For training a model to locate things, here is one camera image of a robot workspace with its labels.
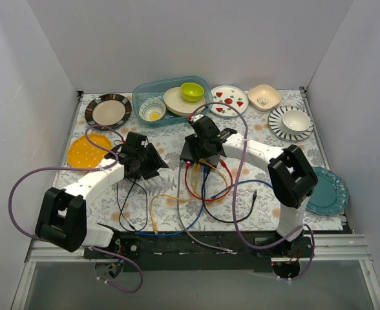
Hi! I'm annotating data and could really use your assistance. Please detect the white plate red shapes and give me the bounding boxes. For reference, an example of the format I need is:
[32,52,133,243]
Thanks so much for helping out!
[211,85,249,118]

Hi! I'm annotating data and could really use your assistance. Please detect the yellow dotted plate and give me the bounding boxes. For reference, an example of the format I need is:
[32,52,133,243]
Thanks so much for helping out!
[67,133,112,169]

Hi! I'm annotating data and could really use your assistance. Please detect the grey ethernet cable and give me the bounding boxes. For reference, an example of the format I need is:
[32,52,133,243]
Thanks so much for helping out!
[176,161,235,253]

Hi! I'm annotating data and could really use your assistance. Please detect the blue ethernet cable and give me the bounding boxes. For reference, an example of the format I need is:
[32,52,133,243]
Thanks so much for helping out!
[136,166,273,236]

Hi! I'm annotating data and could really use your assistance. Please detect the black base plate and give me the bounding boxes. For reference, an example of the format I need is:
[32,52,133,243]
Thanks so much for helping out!
[83,231,315,272]

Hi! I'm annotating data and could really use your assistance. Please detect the white bowl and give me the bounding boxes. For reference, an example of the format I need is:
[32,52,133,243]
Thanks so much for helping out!
[282,110,311,134]

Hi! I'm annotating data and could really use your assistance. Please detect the aluminium frame rail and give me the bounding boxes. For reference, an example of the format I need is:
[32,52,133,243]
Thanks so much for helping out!
[12,234,380,309]

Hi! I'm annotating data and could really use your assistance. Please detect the black network switch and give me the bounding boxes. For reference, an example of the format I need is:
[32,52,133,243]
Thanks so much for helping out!
[180,134,220,167]

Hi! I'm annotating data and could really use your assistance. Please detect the red ethernet cable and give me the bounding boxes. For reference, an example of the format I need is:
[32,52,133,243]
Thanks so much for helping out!
[184,160,235,203]

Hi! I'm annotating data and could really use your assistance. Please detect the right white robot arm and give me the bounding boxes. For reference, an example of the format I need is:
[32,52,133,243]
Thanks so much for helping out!
[185,114,318,257]

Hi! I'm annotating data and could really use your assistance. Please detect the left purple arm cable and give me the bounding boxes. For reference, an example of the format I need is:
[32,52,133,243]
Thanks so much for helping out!
[8,126,144,293]

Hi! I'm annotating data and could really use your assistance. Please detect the floral table mat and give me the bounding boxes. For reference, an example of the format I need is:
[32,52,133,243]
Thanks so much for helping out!
[46,88,344,233]

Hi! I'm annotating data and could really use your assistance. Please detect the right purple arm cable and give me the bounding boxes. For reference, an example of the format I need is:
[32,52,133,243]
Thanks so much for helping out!
[188,102,314,282]

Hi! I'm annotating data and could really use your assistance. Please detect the teal scalloped plate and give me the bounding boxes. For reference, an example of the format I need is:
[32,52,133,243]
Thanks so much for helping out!
[306,167,350,216]

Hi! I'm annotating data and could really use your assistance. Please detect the lime green bowl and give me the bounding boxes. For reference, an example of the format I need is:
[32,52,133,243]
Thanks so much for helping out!
[180,82,204,102]

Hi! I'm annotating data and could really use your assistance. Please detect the beige plate stack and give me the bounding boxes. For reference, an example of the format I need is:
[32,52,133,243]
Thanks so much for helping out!
[164,87,206,116]

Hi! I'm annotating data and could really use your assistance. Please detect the black power cable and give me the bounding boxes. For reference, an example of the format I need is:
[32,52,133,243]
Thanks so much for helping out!
[115,166,259,232]

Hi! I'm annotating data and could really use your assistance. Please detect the blue striped plate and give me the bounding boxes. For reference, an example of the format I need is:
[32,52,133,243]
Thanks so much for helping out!
[268,105,314,142]

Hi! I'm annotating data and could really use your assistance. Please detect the teal plastic basin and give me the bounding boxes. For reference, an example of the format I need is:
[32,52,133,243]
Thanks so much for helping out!
[132,76,213,128]

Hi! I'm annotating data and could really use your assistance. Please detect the blue patterned small bowl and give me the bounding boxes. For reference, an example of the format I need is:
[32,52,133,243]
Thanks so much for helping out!
[139,99,167,122]

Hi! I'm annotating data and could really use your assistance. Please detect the beige square panda bowl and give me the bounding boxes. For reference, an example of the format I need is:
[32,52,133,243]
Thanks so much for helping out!
[247,84,282,112]

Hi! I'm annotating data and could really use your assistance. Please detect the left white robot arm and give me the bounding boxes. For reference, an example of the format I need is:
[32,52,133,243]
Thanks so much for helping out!
[35,132,168,258]

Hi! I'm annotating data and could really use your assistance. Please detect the yellow ethernet cable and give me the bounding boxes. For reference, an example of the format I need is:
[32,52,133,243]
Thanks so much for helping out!
[149,164,200,234]
[191,163,235,203]

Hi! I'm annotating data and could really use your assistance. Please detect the brown rimmed plate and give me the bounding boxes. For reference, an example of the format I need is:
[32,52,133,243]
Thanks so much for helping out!
[84,94,132,130]

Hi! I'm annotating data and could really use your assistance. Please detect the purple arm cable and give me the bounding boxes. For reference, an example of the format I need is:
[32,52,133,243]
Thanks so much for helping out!
[8,126,144,293]
[188,102,314,282]

